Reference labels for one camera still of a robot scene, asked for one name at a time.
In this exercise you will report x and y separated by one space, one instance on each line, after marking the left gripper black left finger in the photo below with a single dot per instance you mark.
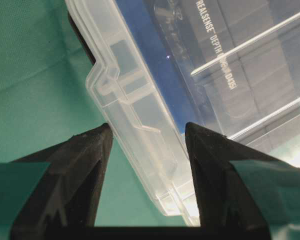
55 192

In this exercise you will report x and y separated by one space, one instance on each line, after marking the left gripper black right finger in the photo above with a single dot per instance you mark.
241 193

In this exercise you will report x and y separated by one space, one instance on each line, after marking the clear plastic box lid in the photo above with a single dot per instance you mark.
143 52

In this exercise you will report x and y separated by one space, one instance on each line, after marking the green table cloth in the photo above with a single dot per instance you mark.
44 100

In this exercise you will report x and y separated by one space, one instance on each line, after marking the left black depth camera box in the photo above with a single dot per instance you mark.
250 66

